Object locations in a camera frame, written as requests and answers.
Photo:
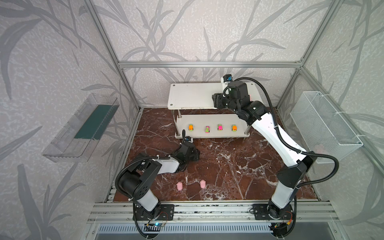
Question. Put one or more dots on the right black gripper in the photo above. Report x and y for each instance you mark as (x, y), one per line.
(216, 99)

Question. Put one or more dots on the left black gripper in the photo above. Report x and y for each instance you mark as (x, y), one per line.
(186, 143)

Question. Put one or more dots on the pink toy pig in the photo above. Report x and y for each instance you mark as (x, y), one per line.
(203, 184)
(179, 186)

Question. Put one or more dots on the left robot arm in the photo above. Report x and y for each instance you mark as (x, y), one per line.
(135, 180)

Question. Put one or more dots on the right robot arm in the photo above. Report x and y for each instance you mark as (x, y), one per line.
(297, 161)

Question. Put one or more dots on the white two-tier shelf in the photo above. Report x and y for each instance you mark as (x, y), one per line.
(193, 104)

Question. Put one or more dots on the pink toy in basket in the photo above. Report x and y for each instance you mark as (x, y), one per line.
(320, 149)

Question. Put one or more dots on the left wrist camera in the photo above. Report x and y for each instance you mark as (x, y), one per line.
(188, 139)

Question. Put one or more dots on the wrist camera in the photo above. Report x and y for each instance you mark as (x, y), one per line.
(188, 139)
(226, 79)

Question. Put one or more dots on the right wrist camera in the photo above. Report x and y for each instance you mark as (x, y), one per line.
(226, 79)

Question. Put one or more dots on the white wire mesh basket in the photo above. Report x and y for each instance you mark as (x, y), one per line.
(320, 123)

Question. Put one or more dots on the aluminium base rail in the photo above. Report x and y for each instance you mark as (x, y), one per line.
(213, 212)

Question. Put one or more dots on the clear plastic wall bin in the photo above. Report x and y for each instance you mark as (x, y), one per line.
(79, 137)

